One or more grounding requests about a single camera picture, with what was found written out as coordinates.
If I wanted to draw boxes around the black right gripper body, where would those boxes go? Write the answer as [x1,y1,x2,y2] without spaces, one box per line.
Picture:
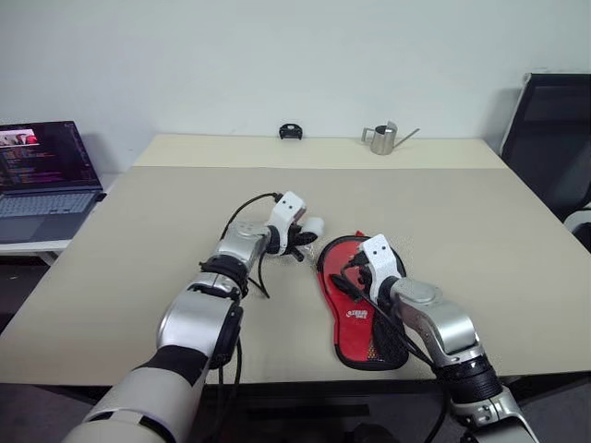
[352,257,380,304]

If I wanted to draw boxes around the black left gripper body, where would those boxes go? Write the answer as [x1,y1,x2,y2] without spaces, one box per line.
[270,224,307,257]

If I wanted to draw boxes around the white ping pong ball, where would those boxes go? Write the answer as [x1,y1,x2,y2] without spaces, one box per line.
[301,217,326,238]

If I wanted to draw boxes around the black and red paddle case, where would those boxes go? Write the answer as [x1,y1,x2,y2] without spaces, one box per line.
[315,228,413,371]

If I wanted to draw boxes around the small black clamp object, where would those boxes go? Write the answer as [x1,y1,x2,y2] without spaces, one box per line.
[277,122,305,141]

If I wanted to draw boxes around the steel watering can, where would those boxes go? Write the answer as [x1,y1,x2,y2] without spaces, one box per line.
[360,120,422,156]

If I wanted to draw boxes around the black office chair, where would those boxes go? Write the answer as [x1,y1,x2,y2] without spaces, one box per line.
[500,72,591,254]

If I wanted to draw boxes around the open dark laptop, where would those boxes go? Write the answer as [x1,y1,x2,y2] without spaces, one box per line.
[0,120,106,245]

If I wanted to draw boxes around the white side desk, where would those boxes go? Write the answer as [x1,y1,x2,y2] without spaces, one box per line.
[0,237,74,268]

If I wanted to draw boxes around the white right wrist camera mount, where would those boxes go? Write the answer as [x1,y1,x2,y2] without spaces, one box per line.
[359,233,408,297]

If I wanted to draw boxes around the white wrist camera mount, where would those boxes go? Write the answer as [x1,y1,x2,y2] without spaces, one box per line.
[359,233,408,297]
[266,190,308,242]

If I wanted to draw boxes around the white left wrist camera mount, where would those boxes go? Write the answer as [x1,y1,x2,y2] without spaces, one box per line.
[266,190,308,242]

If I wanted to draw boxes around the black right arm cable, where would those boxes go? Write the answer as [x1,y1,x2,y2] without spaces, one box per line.
[340,257,448,443]

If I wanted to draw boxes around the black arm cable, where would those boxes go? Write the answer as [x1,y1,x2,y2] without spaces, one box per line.
[215,191,283,443]
[340,257,448,443]

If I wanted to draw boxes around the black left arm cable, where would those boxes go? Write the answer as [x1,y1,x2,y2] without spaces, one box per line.
[215,191,283,443]

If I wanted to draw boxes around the black table frame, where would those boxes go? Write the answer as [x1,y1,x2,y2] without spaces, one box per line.
[0,367,591,419]

